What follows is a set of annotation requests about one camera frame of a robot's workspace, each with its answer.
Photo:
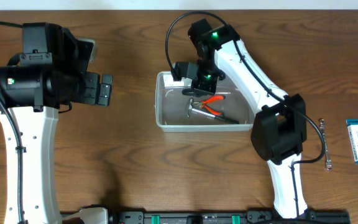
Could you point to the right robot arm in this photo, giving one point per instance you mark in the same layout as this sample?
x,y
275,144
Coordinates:
x,y
279,127

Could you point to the small steel hammer black grip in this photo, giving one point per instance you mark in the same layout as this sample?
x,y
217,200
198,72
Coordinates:
x,y
193,109

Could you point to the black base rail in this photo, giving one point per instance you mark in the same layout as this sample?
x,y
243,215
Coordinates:
x,y
249,217

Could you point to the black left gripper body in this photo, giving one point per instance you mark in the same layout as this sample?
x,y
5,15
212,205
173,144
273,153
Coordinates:
x,y
92,88

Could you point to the silver ring wrench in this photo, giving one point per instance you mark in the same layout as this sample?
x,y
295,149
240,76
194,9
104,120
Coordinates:
x,y
328,163

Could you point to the clear plastic container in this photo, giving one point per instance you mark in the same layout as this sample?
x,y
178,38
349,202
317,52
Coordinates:
x,y
171,108

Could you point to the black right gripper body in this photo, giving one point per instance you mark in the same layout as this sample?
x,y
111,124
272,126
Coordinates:
x,y
207,78

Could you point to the black yellow screwdriver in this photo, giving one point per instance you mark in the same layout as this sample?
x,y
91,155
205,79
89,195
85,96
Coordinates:
x,y
188,92

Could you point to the red handled pliers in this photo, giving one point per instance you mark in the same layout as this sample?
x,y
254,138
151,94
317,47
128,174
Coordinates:
x,y
206,104

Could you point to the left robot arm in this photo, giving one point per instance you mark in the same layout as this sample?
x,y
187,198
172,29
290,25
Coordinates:
x,y
50,72

